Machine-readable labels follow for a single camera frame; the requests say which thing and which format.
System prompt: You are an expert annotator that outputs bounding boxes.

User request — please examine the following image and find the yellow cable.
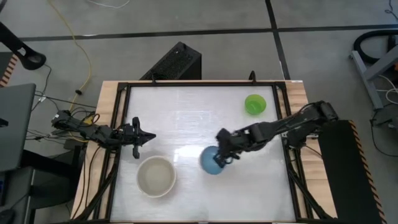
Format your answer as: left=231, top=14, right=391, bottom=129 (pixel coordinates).
left=46, top=0, right=96, bottom=144

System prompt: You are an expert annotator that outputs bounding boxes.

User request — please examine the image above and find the blue bowl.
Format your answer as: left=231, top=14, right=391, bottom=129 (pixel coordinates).
left=199, top=145, right=233, bottom=175

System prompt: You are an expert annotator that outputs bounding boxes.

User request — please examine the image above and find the black cable bundle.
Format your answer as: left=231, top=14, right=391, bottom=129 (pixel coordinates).
left=26, top=63, right=98, bottom=142

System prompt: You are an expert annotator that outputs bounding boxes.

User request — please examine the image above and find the white cable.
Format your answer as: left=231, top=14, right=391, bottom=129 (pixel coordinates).
left=86, top=0, right=131, bottom=9

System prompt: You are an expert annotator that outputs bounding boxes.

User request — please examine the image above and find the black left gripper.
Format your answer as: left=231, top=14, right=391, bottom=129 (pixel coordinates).
left=122, top=116, right=157, bottom=160

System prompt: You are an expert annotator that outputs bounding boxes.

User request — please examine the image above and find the black metal table frame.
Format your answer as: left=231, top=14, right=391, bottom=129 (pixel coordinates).
left=74, top=70, right=336, bottom=224

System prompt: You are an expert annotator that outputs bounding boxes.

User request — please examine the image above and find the black desk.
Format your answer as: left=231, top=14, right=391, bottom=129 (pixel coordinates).
left=0, top=149, right=85, bottom=224

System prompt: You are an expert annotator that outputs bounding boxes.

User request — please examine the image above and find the small green bowl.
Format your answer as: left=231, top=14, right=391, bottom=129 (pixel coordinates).
left=244, top=93, right=267, bottom=116

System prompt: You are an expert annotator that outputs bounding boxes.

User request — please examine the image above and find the black computer tower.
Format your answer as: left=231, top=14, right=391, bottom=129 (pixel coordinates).
left=139, top=41, right=202, bottom=81

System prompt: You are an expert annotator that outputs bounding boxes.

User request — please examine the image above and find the black hose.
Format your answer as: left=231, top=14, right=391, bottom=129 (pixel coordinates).
left=353, top=29, right=398, bottom=65

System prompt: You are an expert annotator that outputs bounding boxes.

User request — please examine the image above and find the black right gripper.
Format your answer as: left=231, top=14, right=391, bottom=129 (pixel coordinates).
left=213, top=128, right=254, bottom=169

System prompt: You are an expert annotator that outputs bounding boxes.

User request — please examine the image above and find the black panel with hazard stripes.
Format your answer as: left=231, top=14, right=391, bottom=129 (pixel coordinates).
left=318, top=119, right=388, bottom=224

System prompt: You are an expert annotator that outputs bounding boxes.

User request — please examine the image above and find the large off-white bowl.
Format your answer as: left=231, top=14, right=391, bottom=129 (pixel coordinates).
left=136, top=155, right=177, bottom=198

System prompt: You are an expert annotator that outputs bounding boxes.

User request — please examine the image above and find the grey metal frame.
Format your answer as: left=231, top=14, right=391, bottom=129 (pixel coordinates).
left=349, top=43, right=398, bottom=110

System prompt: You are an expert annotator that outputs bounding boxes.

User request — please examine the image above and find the grey laptop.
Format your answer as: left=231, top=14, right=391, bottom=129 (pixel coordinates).
left=0, top=83, right=37, bottom=174

